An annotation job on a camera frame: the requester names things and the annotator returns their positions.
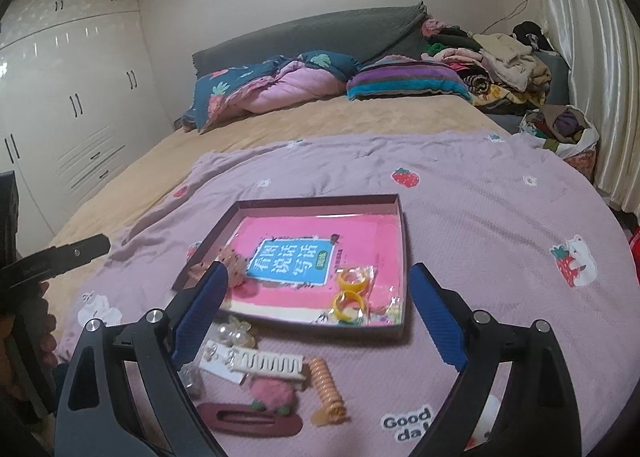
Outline pink plush hair clip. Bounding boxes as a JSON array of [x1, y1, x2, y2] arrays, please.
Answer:
[[247, 377, 297, 418]]

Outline maroon hair clip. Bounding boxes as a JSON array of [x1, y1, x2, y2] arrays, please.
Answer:
[[196, 402, 303, 436]]

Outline blue pink strawberry quilt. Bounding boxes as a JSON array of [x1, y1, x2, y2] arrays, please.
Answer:
[[181, 50, 358, 134]]

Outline pile of clothes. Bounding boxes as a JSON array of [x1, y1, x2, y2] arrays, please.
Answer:
[[420, 17, 556, 110]]

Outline cream curtain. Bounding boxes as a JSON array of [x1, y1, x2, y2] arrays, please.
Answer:
[[520, 0, 640, 218]]

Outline bag of clothes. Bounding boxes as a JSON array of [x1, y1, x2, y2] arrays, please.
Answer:
[[517, 104, 601, 183]]

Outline white wardrobe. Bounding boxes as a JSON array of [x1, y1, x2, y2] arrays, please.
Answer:
[[0, 0, 146, 238]]

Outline pink book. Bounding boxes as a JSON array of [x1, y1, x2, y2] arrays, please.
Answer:
[[220, 214, 406, 328]]

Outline pearl flower hair clip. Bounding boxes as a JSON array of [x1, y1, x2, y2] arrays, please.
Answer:
[[212, 314, 261, 353]]

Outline black wall cable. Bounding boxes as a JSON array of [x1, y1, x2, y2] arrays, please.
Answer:
[[480, 0, 538, 35]]

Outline white wavy hair clip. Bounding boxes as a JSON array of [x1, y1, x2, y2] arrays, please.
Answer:
[[227, 346, 306, 383]]

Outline person's left hand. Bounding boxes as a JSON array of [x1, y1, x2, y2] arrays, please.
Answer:
[[22, 282, 59, 372]]

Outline blue card with hair clips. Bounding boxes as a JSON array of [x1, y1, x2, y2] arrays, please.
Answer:
[[200, 339, 248, 388]]

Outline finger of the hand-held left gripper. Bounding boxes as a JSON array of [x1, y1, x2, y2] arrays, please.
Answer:
[[0, 233, 112, 290]]

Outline striped fleece blanket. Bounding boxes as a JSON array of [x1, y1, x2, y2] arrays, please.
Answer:
[[346, 60, 473, 103]]

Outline beige bedsheet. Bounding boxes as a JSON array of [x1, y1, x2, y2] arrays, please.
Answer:
[[47, 90, 511, 258]]

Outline orange spiral hair tie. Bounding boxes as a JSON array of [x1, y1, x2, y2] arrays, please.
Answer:
[[306, 357, 348, 427]]

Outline purple strawberry print blanket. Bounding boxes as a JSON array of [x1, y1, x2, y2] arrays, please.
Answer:
[[55, 130, 640, 457]]

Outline small translucent plastic box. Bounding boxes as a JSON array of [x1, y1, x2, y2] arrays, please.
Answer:
[[179, 362, 206, 398]]

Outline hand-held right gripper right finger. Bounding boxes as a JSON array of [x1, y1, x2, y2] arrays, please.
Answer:
[[409, 262, 586, 457]]

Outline pink brown bear hair clip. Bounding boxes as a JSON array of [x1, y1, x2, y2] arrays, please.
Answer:
[[192, 244, 261, 295]]

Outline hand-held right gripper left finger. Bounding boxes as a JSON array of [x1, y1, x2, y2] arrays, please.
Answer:
[[54, 261, 231, 457]]

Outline shallow maroon cardboard box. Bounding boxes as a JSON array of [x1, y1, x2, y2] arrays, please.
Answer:
[[171, 194, 415, 344]]

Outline bagged yellow toy rings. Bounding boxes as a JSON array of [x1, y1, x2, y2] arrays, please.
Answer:
[[320, 264, 396, 328]]

